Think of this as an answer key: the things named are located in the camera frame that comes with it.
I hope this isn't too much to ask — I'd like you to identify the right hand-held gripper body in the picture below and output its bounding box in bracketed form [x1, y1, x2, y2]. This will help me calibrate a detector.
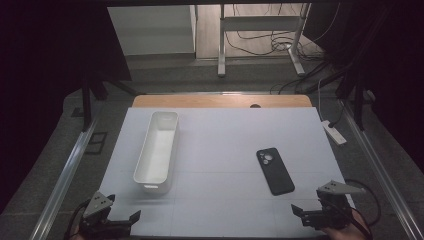
[300, 179, 367, 232]

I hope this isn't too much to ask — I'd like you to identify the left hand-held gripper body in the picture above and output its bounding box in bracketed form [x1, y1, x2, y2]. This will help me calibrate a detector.
[78, 190, 134, 240]

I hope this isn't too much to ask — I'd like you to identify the black smartphone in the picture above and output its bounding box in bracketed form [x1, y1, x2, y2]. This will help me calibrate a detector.
[255, 147, 296, 197]

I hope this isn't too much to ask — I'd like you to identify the white plastic storage bin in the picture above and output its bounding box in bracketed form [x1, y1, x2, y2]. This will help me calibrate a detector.
[132, 110, 180, 195]

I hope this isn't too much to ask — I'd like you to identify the person's right hand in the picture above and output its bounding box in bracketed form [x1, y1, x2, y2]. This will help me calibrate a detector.
[321, 210, 372, 240]

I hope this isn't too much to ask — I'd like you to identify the white power strip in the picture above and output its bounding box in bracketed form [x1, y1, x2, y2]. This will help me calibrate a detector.
[321, 119, 348, 146]

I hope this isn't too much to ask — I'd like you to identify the black stand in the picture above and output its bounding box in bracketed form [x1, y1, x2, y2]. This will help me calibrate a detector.
[79, 70, 143, 133]
[334, 64, 377, 132]

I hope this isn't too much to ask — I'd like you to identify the wooden table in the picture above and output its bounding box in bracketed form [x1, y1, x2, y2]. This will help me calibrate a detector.
[131, 94, 314, 109]

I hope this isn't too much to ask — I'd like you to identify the dark curtain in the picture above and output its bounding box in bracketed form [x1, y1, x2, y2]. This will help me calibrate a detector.
[303, 0, 424, 166]
[0, 0, 132, 214]

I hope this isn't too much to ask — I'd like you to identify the white cabinet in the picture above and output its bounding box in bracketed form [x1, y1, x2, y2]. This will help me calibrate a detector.
[106, 4, 197, 57]

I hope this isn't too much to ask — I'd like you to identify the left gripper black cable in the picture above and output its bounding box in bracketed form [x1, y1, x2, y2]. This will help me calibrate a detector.
[63, 199, 92, 240]

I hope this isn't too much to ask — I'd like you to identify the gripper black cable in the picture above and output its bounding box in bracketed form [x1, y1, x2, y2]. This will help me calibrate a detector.
[63, 199, 92, 240]
[328, 199, 374, 240]

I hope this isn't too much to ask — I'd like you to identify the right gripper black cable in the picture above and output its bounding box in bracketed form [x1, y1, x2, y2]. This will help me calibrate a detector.
[328, 199, 374, 240]

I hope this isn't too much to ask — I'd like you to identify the black cable loop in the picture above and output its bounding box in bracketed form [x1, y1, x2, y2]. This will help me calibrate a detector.
[344, 178, 382, 228]

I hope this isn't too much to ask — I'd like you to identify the aluminium rail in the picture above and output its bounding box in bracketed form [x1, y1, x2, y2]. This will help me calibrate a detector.
[339, 99, 424, 240]
[28, 119, 98, 240]

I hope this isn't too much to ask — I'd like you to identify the black plug cable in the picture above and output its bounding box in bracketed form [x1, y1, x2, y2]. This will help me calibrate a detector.
[327, 105, 346, 129]

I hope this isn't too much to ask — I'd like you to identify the tangle of black cables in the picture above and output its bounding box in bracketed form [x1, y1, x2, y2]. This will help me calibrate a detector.
[223, 2, 334, 95]

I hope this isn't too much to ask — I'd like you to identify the white desk frame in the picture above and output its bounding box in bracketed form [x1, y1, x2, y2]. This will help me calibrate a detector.
[217, 2, 312, 79]

